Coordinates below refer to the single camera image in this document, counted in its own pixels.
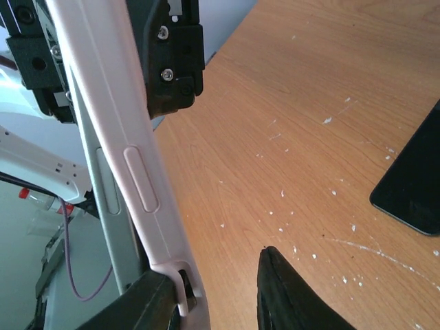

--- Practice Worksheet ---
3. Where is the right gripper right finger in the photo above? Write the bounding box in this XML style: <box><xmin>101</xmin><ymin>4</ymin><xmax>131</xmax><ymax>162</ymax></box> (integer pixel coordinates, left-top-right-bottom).
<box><xmin>256</xmin><ymin>246</ymin><xmax>354</xmax><ymax>329</ymax></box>

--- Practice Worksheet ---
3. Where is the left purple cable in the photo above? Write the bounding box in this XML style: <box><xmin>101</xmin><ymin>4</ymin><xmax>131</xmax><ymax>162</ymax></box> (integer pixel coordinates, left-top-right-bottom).
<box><xmin>58</xmin><ymin>195</ymin><xmax>114</xmax><ymax>303</ymax></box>

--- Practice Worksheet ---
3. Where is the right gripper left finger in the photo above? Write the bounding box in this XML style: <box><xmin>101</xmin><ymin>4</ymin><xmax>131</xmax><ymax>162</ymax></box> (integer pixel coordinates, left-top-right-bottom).
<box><xmin>79</xmin><ymin>270</ymin><xmax>181</xmax><ymax>330</ymax></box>

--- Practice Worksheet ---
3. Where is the red capped plastic bottle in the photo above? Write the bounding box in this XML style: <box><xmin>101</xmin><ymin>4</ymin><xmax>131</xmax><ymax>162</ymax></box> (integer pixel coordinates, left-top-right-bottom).
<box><xmin>19</xmin><ymin>188</ymin><xmax>63</xmax><ymax>215</ymax></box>

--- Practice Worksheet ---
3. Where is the phone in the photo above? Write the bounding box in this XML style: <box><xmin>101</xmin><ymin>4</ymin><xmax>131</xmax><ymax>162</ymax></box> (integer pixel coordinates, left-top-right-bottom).
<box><xmin>369</xmin><ymin>103</ymin><xmax>439</xmax><ymax>236</ymax></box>
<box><xmin>66</xmin><ymin>68</ymin><xmax>142</xmax><ymax>295</ymax></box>

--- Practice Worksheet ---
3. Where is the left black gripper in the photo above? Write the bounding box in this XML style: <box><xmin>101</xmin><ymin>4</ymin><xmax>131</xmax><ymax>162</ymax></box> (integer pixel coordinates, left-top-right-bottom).
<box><xmin>0</xmin><ymin>0</ymin><xmax>206</xmax><ymax>124</ymax></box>

